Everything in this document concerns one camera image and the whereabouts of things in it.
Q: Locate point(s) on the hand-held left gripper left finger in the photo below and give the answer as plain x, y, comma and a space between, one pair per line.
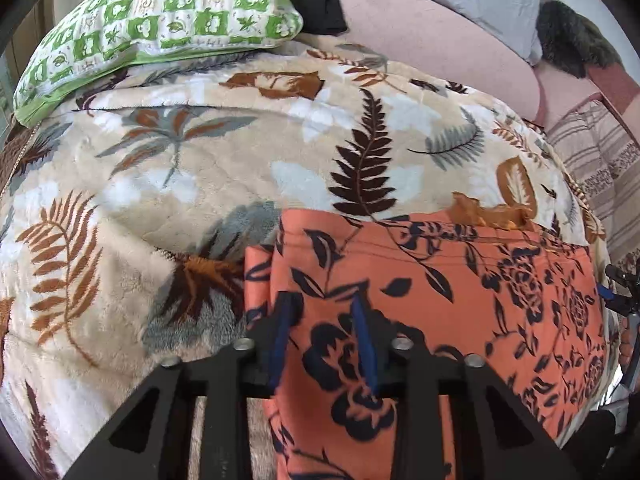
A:
281, 340

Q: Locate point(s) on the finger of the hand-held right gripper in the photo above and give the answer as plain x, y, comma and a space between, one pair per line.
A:
607, 294
622, 274

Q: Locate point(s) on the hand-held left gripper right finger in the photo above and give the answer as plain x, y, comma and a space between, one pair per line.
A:
366, 346

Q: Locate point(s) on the orange floral shirt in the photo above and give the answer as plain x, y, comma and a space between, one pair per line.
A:
450, 300

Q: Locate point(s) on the striped floral mattress cover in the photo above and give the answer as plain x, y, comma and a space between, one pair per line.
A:
595, 160

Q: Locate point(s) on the small pink cushion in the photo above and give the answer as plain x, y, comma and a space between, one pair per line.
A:
565, 95

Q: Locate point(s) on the dusty red cloth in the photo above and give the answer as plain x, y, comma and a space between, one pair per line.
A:
617, 85

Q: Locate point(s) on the leaf print fleece blanket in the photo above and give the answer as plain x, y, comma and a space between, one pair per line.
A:
150, 170

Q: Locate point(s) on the dark furry cushion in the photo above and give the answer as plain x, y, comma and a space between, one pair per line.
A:
575, 40

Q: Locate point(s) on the long pink bolster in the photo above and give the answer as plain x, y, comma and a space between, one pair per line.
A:
425, 45

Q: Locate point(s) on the green checkered pillow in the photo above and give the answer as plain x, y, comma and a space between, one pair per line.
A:
150, 20

